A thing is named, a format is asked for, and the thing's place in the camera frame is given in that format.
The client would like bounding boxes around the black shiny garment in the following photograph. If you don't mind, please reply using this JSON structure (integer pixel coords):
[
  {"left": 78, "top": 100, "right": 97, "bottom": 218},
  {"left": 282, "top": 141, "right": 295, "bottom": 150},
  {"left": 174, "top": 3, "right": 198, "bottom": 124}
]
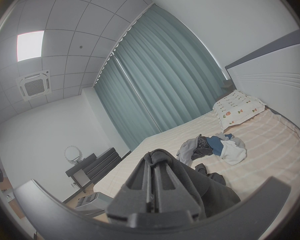
[{"left": 191, "top": 136, "right": 214, "bottom": 161}]

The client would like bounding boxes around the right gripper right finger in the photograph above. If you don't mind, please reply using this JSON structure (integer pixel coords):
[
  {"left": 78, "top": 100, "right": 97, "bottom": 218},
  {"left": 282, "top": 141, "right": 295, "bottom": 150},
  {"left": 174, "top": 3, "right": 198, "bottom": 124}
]
[{"left": 153, "top": 161, "right": 202, "bottom": 221}]

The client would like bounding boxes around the dark blue garment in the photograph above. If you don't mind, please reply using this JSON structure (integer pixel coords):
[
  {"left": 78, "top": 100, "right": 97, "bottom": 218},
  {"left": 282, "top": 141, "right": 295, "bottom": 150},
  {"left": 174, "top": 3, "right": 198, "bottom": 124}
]
[{"left": 206, "top": 133, "right": 233, "bottom": 156}]

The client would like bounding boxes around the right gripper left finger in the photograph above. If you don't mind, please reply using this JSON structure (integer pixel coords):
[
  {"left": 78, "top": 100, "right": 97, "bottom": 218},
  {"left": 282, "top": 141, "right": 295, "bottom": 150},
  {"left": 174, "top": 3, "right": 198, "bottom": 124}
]
[{"left": 106, "top": 156, "right": 154, "bottom": 222}]

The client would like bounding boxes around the black T-shirt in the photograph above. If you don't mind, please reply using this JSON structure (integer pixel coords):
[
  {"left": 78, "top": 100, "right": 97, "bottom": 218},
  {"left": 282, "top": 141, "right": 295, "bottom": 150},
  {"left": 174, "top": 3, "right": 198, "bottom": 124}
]
[{"left": 143, "top": 148, "right": 241, "bottom": 219}]

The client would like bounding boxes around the white garment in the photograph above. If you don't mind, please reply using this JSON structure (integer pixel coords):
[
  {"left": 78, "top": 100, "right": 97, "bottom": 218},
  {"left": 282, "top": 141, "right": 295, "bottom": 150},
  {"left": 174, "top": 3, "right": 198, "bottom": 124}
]
[{"left": 220, "top": 140, "right": 247, "bottom": 166}]

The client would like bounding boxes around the dark dressing table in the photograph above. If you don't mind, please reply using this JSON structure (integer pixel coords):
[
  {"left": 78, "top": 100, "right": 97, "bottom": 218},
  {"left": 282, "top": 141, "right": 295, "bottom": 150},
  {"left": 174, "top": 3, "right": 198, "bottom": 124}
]
[{"left": 66, "top": 153, "right": 97, "bottom": 194}]

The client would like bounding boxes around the blue-green curtain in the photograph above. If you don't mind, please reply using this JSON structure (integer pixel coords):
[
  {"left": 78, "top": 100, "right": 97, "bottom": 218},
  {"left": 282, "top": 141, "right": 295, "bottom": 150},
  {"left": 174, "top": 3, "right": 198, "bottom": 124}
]
[
  {"left": 94, "top": 56, "right": 161, "bottom": 152},
  {"left": 112, "top": 4, "right": 228, "bottom": 134}
]

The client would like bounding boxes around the grey knit garment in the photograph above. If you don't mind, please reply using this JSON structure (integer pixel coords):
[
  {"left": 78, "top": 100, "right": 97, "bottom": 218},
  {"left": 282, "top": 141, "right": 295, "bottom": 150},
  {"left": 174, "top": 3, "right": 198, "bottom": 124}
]
[{"left": 176, "top": 134, "right": 203, "bottom": 167}]

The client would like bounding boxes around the bed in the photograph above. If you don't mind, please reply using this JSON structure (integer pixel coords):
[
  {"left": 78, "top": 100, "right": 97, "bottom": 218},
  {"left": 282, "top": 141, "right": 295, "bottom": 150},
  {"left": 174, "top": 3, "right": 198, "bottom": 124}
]
[{"left": 93, "top": 30, "right": 300, "bottom": 219}]

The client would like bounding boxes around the square ceiling light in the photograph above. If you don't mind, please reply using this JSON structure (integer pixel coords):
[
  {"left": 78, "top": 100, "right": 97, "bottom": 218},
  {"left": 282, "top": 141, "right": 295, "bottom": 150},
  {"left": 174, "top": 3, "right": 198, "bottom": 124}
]
[{"left": 17, "top": 31, "right": 45, "bottom": 62}]

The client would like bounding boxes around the grey bedside table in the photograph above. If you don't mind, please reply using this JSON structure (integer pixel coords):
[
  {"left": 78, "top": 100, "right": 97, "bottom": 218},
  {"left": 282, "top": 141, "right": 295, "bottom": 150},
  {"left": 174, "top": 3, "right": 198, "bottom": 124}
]
[{"left": 221, "top": 80, "right": 235, "bottom": 95}]

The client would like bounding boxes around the black chest of drawers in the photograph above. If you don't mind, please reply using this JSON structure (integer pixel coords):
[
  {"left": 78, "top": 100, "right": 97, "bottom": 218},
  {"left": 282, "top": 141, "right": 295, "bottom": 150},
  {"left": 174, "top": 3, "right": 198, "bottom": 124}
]
[{"left": 84, "top": 147, "right": 122, "bottom": 184}]

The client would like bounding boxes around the round mirror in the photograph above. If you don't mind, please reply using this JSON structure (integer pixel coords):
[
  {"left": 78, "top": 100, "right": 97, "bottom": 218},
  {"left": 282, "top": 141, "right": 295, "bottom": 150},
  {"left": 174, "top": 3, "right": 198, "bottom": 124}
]
[{"left": 64, "top": 146, "right": 82, "bottom": 163}]

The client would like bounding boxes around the ceiling air conditioner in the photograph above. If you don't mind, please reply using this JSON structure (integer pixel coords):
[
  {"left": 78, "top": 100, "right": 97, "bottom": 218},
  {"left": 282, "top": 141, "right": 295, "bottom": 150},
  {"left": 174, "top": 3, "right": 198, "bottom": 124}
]
[{"left": 16, "top": 69, "right": 52, "bottom": 102}]

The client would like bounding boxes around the white printed pillow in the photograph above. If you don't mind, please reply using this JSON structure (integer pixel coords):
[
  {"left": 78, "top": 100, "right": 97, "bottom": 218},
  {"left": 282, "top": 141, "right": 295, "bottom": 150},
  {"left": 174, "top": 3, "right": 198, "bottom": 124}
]
[{"left": 212, "top": 89, "right": 266, "bottom": 129}]

